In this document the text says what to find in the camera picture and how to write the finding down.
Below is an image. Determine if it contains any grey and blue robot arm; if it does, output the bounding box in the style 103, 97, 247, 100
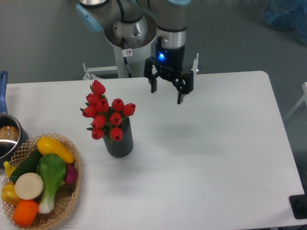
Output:
75, 0, 196, 103

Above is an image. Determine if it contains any yellow bell pepper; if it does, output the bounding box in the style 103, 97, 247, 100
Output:
1, 182, 22, 206

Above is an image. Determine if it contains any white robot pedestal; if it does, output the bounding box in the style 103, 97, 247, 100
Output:
83, 13, 187, 80

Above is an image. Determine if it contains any green cucumber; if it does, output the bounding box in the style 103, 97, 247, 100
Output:
10, 149, 43, 183

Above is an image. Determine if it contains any yellow squash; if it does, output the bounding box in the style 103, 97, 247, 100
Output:
36, 137, 75, 164

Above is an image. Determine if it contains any purple radish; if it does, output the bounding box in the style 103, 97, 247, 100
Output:
63, 164, 78, 184

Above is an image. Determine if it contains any yellow banana tip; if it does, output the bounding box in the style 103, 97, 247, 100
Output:
3, 161, 16, 178

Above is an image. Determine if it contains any white furniture frame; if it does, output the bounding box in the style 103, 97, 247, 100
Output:
284, 82, 307, 124

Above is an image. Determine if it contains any cream round disc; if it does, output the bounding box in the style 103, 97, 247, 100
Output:
15, 172, 44, 200

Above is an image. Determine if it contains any black device at table edge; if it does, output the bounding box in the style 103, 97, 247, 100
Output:
289, 195, 307, 219

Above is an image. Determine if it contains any red tulip bouquet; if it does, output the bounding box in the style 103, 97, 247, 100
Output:
80, 80, 136, 144

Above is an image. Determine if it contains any woven wicker basket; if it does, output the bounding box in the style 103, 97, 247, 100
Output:
0, 134, 81, 230

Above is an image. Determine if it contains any green bok choy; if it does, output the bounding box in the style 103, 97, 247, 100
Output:
36, 153, 66, 214

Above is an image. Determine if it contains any dark grey ribbed vase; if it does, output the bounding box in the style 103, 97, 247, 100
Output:
103, 118, 134, 158

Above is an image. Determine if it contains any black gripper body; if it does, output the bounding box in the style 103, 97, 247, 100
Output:
144, 43, 194, 94

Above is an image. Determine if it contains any blue handled saucepan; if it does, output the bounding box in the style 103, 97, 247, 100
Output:
0, 70, 28, 169

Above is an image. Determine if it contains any blue plastic bag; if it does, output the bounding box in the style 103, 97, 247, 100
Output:
261, 0, 307, 45

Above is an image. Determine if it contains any orange fruit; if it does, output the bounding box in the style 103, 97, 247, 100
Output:
12, 200, 38, 227

